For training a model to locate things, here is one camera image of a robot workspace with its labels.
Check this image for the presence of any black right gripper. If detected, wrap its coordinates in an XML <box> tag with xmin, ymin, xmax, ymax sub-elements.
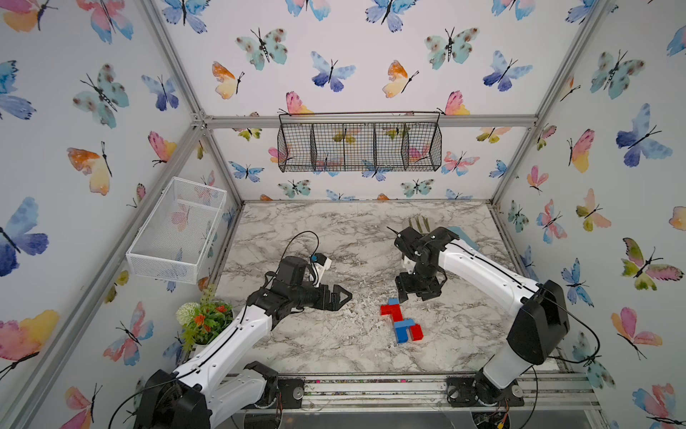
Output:
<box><xmin>390</xmin><ymin>263</ymin><xmax>436</xmax><ymax>300</ymax></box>

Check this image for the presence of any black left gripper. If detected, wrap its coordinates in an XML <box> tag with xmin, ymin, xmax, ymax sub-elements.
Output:
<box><xmin>288</xmin><ymin>281</ymin><xmax>351</xmax><ymax>312</ymax></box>

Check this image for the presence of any blue 2x4 lego brick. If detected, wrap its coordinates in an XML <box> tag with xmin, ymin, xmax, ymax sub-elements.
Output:
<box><xmin>394</xmin><ymin>319</ymin><xmax>416</xmax><ymax>330</ymax></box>

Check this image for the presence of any red 2x4 lego brick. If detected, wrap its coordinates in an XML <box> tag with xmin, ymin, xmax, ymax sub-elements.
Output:
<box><xmin>381</xmin><ymin>304</ymin><xmax>404</xmax><ymax>323</ymax></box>

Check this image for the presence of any red 2x2 lego brick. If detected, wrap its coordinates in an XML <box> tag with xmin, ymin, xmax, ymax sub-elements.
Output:
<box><xmin>409</xmin><ymin>324</ymin><xmax>424</xmax><ymax>341</ymax></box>

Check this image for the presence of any blue 2x2 lego brick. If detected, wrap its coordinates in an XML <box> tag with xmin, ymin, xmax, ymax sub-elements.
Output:
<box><xmin>395</xmin><ymin>328</ymin><xmax>409</xmax><ymax>344</ymax></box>

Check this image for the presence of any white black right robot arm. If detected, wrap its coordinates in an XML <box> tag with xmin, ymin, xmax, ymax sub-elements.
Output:
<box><xmin>394</xmin><ymin>227</ymin><xmax>570</xmax><ymax>403</ymax></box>

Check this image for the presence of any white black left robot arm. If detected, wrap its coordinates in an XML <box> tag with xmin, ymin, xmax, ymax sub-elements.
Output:
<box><xmin>133</xmin><ymin>253</ymin><xmax>353</xmax><ymax>428</ymax></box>

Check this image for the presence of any grey white work glove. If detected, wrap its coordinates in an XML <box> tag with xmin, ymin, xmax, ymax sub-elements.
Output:
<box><xmin>408</xmin><ymin>216</ymin><xmax>433</xmax><ymax>234</ymax></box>

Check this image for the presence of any potted artificial flower plant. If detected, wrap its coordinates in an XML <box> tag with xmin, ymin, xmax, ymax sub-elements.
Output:
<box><xmin>175</xmin><ymin>283</ymin><xmax>234</xmax><ymax>352</ymax></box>

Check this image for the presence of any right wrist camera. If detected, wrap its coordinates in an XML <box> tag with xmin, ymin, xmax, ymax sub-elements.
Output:
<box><xmin>403</xmin><ymin>256</ymin><xmax>416</xmax><ymax>272</ymax></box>

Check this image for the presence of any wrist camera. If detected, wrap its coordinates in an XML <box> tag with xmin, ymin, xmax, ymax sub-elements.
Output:
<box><xmin>403</xmin><ymin>256</ymin><xmax>416</xmax><ymax>272</ymax></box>
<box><xmin>311</xmin><ymin>252</ymin><xmax>332</xmax><ymax>287</ymax></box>

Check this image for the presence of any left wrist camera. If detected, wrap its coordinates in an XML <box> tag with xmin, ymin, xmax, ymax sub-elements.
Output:
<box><xmin>311</xmin><ymin>252</ymin><xmax>332</xmax><ymax>287</ymax></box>

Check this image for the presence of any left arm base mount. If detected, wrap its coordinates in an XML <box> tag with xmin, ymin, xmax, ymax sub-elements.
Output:
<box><xmin>229</xmin><ymin>374</ymin><xmax>305</xmax><ymax>411</ymax></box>

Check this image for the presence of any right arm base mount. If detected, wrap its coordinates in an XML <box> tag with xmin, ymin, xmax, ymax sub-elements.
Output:
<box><xmin>446</xmin><ymin>376</ymin><xmax>525</xmax><ymax>408</ymax></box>

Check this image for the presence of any black wire wall basket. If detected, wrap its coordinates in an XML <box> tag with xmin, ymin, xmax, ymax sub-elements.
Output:
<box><xmin>271</xmin><ymin>112</ymin><xmax>443</xmax><ymax>173</ymax></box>

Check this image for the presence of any white mesh wall basket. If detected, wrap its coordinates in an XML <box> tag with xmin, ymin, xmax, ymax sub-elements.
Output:
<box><xmin>126</xmin><ymin>177</ymin><xmax>227</xmax><ymax>284</ymax></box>

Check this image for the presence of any aluminium front rail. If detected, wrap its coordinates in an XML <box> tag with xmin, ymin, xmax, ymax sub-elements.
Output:
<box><xmin>280</xmin><ymin>372</ymin><xmax>600</xmax><ymax>413</ymax></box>

